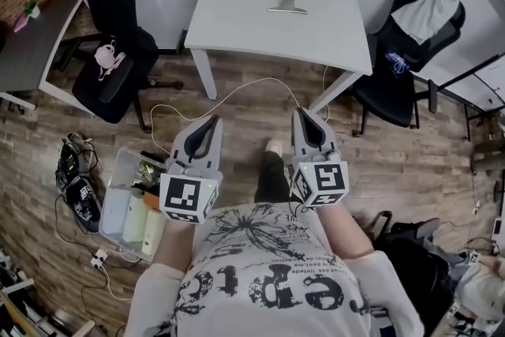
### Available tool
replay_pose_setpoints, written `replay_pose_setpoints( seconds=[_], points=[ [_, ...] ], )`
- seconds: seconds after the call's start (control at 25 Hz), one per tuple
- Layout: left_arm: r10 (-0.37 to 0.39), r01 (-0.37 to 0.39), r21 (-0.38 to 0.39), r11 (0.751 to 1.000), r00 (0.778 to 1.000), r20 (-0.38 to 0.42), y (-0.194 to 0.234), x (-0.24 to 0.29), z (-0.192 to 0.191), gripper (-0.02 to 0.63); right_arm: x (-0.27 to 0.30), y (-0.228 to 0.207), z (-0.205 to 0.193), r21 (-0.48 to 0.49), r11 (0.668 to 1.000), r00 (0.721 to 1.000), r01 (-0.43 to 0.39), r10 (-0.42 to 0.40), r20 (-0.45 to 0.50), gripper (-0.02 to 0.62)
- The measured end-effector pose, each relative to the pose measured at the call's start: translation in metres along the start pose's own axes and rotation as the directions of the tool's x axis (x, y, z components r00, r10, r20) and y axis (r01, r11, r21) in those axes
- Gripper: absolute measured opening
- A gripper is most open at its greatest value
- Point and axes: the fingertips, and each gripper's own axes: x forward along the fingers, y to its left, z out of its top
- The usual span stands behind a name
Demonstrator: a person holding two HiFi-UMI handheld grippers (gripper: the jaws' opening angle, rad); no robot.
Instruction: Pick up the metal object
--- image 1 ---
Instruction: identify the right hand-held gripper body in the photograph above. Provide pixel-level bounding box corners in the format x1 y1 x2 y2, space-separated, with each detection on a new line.
290 145 350 208

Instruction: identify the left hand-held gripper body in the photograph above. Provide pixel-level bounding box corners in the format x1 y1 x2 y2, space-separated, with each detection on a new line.
159 155 222 226

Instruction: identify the person's right forearm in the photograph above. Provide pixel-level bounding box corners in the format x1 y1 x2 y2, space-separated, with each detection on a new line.
314 202 375 262

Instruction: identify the person's left forearm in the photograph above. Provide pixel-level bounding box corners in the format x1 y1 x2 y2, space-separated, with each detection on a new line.
151 213 198 274

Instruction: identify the person's white shoe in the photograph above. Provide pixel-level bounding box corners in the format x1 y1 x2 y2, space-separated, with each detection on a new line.
264 138 285 158

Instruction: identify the person's black trouser leg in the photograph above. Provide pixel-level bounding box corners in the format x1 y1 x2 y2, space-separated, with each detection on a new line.
253 149 294 206

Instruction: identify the clear plastic storage bin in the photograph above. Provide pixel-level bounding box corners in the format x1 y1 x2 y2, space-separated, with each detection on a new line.
97 145 169 264

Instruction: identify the black office chair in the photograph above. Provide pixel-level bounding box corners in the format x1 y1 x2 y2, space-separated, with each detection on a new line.
351 0 467 138
71 0 185 131

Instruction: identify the white table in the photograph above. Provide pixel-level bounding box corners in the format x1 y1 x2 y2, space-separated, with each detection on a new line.
184 0 374 114

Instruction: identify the white power strip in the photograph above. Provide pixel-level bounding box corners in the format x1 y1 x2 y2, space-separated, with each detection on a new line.
89 248 109 270

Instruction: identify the person's printed white shirt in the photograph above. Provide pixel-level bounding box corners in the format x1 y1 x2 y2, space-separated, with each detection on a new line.
125 202 426 337

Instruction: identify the pink bag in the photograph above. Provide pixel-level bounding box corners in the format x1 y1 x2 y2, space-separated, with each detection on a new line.
93 39 128 82

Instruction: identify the black backpack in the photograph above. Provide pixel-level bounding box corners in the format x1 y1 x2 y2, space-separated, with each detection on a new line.
372 216 461 337

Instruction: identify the light grey garment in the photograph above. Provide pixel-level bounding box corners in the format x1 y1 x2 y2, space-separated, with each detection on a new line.
390 0 462 46

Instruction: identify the dark grey desk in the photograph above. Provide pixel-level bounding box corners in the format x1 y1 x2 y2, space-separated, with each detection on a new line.
0 0 91 112

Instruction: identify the small potted plant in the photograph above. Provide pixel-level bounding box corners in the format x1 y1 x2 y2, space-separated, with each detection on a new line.
23 0 42 20

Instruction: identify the white cable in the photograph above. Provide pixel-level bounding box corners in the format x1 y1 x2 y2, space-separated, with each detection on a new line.
149 65 331 155

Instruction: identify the blue cable bundle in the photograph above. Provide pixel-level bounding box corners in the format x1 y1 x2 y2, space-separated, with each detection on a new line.
383 49 412 76

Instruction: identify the black device with tangled cables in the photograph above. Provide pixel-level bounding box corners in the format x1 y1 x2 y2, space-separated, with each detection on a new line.
54 131 104 235

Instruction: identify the white desk with black frame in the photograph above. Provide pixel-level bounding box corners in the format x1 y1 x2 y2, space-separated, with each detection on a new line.
428 53 505 143

